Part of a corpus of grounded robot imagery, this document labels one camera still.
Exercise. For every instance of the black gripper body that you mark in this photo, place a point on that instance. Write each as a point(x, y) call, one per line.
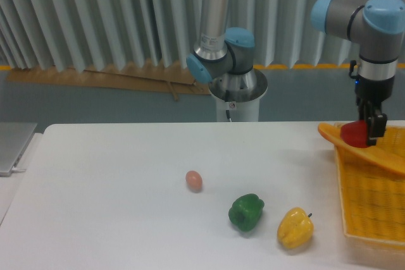
point(374, 91)

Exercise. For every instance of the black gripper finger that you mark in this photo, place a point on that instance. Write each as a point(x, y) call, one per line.
point(376, 122)
point(363, 110)

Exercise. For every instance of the red bell pepper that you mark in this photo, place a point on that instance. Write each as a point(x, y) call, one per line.
point(355, 134)

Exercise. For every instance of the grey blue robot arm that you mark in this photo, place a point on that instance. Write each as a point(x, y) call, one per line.
point(223, 59)

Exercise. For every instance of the yellow woven basket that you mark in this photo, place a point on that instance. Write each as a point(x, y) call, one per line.
point(371, 201)

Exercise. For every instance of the yellow bell pepper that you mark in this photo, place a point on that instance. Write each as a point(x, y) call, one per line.
point(295, 229)

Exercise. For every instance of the green bell pepper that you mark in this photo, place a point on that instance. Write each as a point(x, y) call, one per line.
point(246, 211)

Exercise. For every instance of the brown egg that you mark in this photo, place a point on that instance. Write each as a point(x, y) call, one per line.
point(194, 181)

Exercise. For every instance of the brown cardboard sheet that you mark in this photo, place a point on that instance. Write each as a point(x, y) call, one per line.
point(173, 79)

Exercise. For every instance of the silver laptop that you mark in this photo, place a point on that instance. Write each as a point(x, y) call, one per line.
point(15, 138)

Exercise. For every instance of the orange basket handle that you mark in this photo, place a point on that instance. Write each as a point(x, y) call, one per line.
point(373, 154)

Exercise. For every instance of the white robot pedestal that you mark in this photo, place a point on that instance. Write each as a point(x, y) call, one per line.
point(238, 97)

